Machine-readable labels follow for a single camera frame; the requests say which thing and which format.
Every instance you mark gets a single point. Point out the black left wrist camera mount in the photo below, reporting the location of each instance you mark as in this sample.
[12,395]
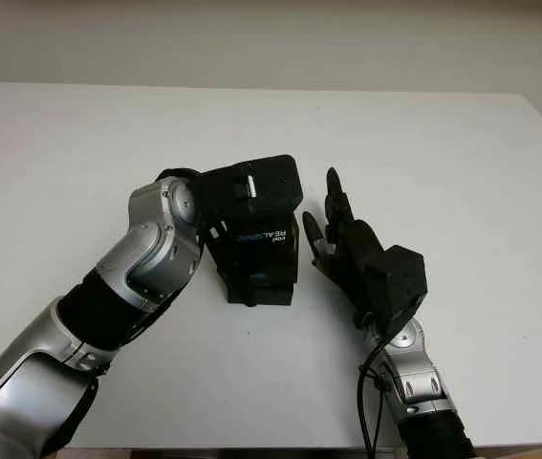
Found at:
[270,186]

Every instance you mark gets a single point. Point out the black RealSense box lid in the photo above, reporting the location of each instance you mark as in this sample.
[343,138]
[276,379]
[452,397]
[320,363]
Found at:
[270,253]

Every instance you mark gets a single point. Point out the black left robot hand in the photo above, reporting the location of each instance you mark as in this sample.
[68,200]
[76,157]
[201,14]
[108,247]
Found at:
[220,253]

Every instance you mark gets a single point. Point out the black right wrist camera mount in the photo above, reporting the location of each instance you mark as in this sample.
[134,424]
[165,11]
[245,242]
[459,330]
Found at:
[395,282]

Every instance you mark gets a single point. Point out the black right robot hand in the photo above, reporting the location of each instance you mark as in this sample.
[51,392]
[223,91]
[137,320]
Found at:
[352,253]

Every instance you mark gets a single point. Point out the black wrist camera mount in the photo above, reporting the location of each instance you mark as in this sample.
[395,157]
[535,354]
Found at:
[395,282]
[270,186]

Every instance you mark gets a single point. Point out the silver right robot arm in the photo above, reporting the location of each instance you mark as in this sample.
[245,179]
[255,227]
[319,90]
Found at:
[418,378]

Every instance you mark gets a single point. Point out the black camera box base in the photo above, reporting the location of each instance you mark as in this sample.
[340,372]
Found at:
[280,294]

